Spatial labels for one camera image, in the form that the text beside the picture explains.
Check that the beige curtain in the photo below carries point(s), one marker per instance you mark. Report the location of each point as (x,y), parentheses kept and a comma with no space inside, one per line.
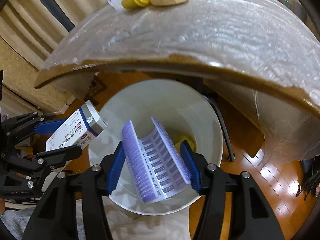
(34,28)

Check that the clear plastic table cover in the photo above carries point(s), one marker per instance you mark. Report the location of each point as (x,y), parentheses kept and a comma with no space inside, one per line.
(256,53)

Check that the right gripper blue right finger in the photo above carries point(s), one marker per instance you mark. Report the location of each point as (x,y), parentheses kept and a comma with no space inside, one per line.
(252,216)

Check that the purple white medicine box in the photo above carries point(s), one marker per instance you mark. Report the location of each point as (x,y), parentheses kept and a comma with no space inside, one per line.
(84,125)

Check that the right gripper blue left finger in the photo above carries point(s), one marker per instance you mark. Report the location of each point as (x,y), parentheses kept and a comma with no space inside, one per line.
(55,215)

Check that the purple blister pill sheet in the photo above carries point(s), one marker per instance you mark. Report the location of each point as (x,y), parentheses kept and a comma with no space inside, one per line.
(154,163)

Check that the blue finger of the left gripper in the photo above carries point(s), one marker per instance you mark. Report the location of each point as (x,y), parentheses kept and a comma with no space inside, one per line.
(56,158)
(16,129)

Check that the white round trash bin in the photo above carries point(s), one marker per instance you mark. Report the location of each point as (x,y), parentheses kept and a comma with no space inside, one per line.
(150,105)

